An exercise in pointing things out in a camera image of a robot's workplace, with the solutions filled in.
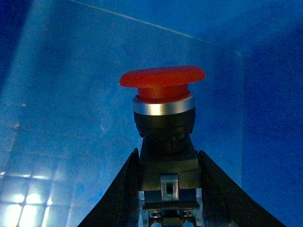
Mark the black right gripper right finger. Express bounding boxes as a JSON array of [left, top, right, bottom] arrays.
[[198, 151, 284, 227]]

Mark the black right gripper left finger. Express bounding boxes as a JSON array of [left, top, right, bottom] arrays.
[[79, 148, 142, 227]]

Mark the red mushroom button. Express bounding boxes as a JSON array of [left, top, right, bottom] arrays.
[[119, 66, 205, 227]]

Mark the empty blue target bin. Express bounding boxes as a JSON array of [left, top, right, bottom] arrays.
[[0, 0, 303, 227]]

